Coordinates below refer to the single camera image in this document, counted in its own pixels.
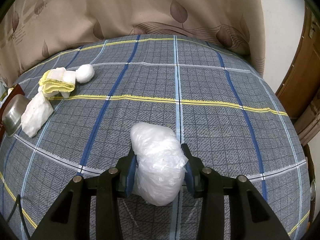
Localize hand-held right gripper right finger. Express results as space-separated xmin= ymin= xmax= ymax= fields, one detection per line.
xmin=180 ymin=143 xmax=292 ymax=240

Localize white plastic-wrapped pack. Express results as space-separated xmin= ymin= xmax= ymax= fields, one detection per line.
xmin=130 ymin=122 xmax=188 ymax=207

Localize red tin box gold interior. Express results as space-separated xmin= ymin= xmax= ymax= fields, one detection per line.
xmin=0 ymin=84 xmax=25 ymax=140

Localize white fluffy ball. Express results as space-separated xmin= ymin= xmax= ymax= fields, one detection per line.
xmin=76 ymin=64 xmax=95 ymax=83

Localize white towel yellow trim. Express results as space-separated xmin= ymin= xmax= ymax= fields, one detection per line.
xmin=39 ymin=66 xmax=77 ymax=99

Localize stainless steel bowl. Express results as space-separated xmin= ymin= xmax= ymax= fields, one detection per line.
xmin=2 ymin=94 xmax=31 ymax=138

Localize beige leaf-print curtain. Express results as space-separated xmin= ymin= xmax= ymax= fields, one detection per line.
xmin=0 ymin=0 xmax=265 ymax=80

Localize white printed socks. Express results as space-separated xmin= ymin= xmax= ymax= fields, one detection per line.
xmin=21 ymin=91 xmax=54 ymax=138

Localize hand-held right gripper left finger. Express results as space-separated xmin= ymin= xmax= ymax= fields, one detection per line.
xmin=30 ymin=152 xmax=138 ymax=240

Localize black cable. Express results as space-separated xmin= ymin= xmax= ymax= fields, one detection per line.
xmin=5 ymin=194 xmax=28 ymax=233

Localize brown wooden door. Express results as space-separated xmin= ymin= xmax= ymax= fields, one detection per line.
xmin=275 ymin=5 xmax=320 ymax=145

